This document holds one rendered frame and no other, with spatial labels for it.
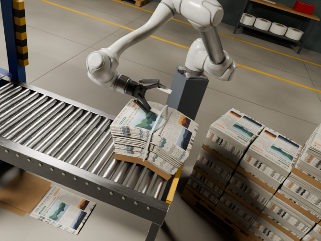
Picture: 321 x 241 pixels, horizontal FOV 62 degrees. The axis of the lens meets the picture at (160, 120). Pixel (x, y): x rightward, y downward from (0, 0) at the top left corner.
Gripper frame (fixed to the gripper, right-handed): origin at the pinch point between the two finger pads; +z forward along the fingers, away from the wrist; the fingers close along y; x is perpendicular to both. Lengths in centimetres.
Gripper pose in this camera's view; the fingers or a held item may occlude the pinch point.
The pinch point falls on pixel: (165, 102)
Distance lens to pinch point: 133.1
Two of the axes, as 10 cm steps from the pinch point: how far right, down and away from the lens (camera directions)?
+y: -2.8, 7.4, 6.0
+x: -2.9, 5.3, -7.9
